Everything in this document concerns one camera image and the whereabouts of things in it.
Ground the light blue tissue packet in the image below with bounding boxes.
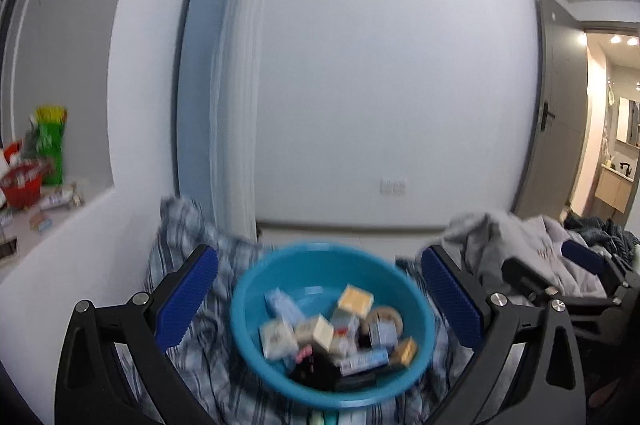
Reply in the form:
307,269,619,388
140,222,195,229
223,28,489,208
264,287,306,326

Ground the blue and white box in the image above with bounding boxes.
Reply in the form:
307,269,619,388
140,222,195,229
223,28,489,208
340,349,390,376

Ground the red and white box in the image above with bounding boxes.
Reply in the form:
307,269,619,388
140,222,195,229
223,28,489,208
330,327,361,358

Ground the white tube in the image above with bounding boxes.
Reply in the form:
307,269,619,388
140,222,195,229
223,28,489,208
40,187,83,210

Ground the cream cardboard box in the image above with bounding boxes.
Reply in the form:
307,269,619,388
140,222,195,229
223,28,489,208
295,315,335,354

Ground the yellow and white box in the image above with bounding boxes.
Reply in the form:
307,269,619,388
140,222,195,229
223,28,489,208
337,284,375,318

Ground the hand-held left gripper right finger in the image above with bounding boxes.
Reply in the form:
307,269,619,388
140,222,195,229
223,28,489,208
420,245,587,425

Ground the round tan disc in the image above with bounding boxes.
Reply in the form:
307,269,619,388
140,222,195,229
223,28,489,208
362,306,403,336

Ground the small pale blue box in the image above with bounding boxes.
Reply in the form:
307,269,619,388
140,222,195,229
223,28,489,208
370,321,398,348

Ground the black case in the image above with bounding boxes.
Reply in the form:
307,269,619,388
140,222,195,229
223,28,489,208
334,372,378,393

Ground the blue plastic basin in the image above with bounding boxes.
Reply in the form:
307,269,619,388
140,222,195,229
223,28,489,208
229,242,437,410

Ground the red basket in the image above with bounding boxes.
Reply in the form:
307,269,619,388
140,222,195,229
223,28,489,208
0,160,48,208

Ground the grey door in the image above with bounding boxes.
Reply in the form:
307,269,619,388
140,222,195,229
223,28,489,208
510,0,591,218

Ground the dark striped cloth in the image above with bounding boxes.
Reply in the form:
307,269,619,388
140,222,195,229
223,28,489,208
562,215,640,256

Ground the bathroom vanity cabinet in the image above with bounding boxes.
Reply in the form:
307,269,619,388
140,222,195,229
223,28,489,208
595,165,636,213

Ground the green bag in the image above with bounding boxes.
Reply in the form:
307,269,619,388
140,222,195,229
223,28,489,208
30,105,68,186

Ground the blue plaid blanket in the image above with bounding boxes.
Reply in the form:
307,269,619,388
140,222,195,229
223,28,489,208
135,195,476,425

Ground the bathroom mirror cabinet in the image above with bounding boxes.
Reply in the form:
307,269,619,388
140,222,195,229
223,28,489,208
616,97,640,148

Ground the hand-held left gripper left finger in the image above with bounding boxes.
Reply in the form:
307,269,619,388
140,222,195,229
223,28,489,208
55,244,219,425

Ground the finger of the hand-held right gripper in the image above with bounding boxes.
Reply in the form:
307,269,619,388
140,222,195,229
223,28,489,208
560,239,640,291
501,256,640,341

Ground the black plush toy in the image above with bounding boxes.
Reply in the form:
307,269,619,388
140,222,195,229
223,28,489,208
290,345,346,393

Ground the grey garment pile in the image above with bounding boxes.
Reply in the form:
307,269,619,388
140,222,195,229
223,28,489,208
442,210,608,301

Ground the gold and navy box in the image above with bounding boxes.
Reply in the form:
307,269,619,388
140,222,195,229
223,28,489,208
390,337,418,367

